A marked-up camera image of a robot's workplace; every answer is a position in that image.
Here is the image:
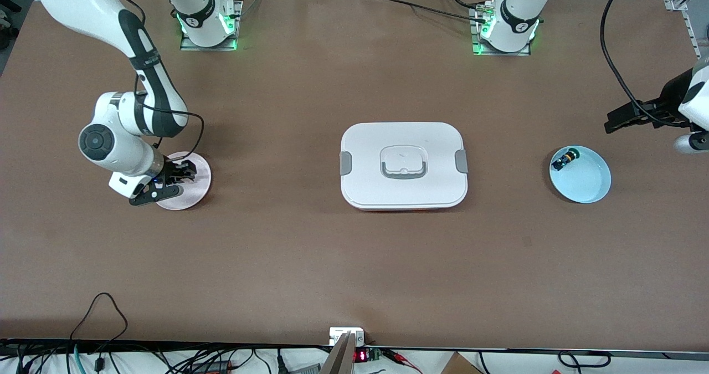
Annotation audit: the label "white lidded box grey latches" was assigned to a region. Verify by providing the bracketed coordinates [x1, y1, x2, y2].
[340, 122, 469, 212]

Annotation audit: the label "pink round plate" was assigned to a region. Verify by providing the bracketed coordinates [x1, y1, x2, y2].
[155, 151, 212, 211]

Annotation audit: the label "light blue round plate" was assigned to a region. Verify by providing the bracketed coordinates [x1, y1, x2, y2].
[549, 145, 612, 204]

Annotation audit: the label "black table edge strip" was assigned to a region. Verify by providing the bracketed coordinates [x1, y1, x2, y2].
[0, 338, 709, 359]

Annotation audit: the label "black chair base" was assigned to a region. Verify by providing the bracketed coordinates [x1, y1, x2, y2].
[0, 0, 23, 48]

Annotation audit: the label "aluminium bar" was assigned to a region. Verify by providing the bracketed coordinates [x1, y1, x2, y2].
[321, 331, 358, 374]

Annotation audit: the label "brown cardboard piece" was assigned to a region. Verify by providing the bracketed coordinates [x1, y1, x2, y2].
[440, 352, 482, 374]

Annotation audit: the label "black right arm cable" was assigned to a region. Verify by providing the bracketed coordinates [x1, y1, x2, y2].
[114, 0, 204, 158]

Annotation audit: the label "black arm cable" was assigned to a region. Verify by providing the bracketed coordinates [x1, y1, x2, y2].
[600, 0, 693, 128]
[114, 0, 204, 158]

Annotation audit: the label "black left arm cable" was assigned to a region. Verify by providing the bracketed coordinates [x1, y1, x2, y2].
[600, 0, 693, 128]

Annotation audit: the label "aluminium profile frame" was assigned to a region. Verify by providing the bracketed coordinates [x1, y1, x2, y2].
[664, 0, 709, 59]

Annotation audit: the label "thin black looped cable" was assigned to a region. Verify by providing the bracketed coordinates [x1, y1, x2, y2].
[69, 293, 129, 358]

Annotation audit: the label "small white bracket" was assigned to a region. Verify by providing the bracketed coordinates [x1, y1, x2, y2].
[329, 327, 365, 346]

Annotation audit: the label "black cable on table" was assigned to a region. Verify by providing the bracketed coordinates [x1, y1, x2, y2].
[382, 0, 491, 23]

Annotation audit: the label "black cable loop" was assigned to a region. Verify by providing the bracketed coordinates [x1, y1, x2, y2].
[558, 351, 612, 368]

